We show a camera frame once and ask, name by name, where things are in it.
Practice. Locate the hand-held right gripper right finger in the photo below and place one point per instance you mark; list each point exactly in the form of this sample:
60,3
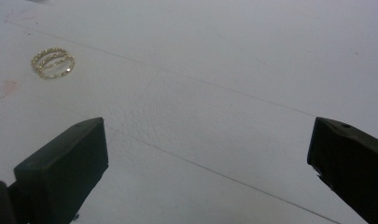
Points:
351,161

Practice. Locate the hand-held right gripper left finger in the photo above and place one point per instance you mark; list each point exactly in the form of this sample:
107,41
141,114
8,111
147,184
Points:
65,168

